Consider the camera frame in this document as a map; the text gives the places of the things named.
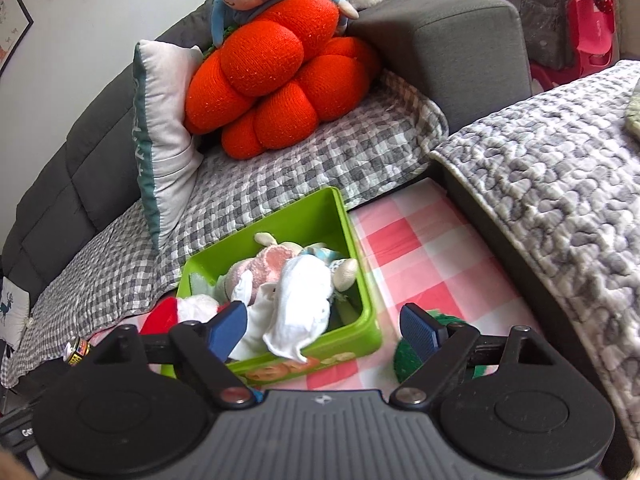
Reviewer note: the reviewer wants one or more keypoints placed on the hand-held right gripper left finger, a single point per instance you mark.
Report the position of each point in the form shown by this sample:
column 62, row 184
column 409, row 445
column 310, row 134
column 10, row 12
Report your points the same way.
column 230, row 327

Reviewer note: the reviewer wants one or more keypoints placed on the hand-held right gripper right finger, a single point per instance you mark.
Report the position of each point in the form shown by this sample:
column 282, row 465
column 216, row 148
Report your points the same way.
column 417, row 330

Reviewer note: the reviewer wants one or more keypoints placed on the green knitted plush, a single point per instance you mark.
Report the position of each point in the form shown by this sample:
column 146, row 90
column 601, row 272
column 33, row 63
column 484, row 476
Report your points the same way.
column 406, row 362

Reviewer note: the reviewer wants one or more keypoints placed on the pale green towel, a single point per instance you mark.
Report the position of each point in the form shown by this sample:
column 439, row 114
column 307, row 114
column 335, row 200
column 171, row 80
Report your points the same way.
column 200, row 285

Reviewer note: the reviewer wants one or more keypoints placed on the pink and white bunny plush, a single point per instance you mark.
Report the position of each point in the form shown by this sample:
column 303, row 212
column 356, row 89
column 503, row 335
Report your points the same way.
column 165, row 315

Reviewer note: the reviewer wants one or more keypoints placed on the pink white plush doll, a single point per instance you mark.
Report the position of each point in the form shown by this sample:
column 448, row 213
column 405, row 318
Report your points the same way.
column 300, row 305

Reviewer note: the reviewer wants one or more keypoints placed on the beige rabbit doll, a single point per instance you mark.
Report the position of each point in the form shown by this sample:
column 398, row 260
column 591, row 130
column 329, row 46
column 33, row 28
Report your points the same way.
column 345, row 272

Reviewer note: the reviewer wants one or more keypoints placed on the green plastic box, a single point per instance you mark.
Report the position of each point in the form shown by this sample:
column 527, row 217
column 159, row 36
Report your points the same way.
column 335, row 225

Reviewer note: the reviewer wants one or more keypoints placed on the pink checkered tablecloth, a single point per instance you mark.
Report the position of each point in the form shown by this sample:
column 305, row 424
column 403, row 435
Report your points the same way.
column 425, row 260

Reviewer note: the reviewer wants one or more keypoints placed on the yellow label tin can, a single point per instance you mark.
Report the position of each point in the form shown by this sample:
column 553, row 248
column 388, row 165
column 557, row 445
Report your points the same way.
column 77, row 352

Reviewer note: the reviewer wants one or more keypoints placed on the dark grey sofa chaise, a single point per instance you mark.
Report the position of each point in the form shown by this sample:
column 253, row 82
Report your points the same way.
column 500, row 240

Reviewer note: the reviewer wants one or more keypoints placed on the white deer print pillow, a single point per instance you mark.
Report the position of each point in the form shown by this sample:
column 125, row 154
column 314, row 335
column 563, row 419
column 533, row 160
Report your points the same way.
column 12, row 310

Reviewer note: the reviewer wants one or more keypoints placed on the grey checkered quilted blanket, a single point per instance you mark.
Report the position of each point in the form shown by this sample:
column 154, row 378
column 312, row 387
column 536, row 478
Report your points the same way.
column 300, row 160

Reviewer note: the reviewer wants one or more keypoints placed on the teal and white pillow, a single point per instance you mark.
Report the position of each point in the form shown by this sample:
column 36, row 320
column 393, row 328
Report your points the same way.
column 165, row 135

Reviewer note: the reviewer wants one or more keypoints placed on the grey pebble quilted blanket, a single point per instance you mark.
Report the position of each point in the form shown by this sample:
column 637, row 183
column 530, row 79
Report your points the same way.
column 550, row 160

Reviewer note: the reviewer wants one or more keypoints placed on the orange pumpkin cushion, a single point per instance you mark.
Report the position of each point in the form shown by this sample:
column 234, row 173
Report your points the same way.
column 280, row 60

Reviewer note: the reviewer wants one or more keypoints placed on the dark grey fabric sofa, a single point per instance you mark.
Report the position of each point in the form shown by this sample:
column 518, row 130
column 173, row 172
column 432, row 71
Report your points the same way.
column 450, row 35

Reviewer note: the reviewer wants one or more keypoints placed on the olive knitted item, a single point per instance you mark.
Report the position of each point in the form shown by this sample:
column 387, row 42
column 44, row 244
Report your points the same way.
column 632, row 122

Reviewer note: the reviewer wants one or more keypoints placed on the grey speckled cloth cover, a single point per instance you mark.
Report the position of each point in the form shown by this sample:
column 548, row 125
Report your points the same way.
column 545, row 20

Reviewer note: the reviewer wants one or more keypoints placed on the red plastic toy chair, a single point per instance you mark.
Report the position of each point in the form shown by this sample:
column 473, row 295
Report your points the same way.
column 590, row 40

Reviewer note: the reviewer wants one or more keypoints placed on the black framed picture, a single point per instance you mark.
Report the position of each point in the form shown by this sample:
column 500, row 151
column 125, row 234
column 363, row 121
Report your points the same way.
column 12, row 25

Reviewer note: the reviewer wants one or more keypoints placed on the strawberry decoration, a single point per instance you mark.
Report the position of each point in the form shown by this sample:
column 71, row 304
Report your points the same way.
column 602, row 1

